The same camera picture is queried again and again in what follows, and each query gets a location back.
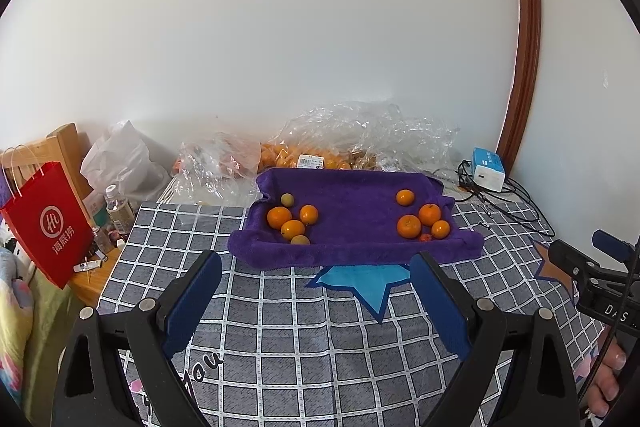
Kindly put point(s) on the orange mandarin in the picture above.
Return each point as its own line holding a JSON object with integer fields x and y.
{"x": 440, "y": 229}
{"x": 278, "y": 217}
{"x": 308, "y": 214}
{"x": 429, "y": 214}
{"x": 292, "y": 229}
{"x": 409, "y": 226}
{"x": 405, "y": 197}

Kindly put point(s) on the green bed cloth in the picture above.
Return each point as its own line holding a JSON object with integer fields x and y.
{"x": 47, "y": 322}

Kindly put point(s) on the purple towel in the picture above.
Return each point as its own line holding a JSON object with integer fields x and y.
{"x": 350, "y": 217}

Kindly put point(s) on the person's right hand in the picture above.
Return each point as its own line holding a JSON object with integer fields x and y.
{"x": 607, "y": 377}

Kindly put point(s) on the small green fruit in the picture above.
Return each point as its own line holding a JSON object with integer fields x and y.
{"x": 286, "y": 199}
{"x": 300, "y": 240}

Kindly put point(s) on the pastel printed blanket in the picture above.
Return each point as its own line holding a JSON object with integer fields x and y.
{"x": 10, "y": 307}

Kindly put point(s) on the red paper bag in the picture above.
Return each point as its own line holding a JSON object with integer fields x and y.
{"x": 50, "y": 227}

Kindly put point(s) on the wooden nightstand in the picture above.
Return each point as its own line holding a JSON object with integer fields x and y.
{"x": 95, "y": 279}

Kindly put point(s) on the blue white tissue pack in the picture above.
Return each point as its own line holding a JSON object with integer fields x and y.
{"x": 489, "y": 169}

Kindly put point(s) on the grey checked bedsheet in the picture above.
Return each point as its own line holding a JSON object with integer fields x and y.
{"x": 300, "y": 332}

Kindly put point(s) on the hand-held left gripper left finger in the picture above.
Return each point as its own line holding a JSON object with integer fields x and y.
{"x": 195, "y": 302}

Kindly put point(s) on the white plastic bag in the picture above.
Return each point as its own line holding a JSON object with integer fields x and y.
{"x": 125, "y": 162}

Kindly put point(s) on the brown wooden door frame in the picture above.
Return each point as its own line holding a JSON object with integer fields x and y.
{"x": 527, "y": 32}

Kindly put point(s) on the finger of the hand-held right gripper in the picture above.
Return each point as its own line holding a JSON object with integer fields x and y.
{"x": 570, "y": 257}
{"x": 612, "y": 244}

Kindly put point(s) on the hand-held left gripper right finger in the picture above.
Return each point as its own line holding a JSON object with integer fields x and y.
{"x": 440, "y": 307}

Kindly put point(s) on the crumpled clear plastic bag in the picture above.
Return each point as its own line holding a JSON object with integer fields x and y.
{"x": 410, "y": 137}

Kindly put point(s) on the white tube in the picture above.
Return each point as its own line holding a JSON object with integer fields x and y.
{"x": 90, "y": 264}

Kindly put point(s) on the small glass bottle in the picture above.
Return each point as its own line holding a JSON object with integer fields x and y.
{"x": 103, "y": 241}

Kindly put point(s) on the small white box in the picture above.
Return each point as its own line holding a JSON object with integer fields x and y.
{"x": 94, "y": 207}

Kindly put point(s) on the clear plastic bottle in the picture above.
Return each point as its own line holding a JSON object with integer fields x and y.
{"x": 119, "y": 212}

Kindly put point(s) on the clear bag of oranges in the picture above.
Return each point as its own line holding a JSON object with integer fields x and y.
{"x": 310, "y": 142}

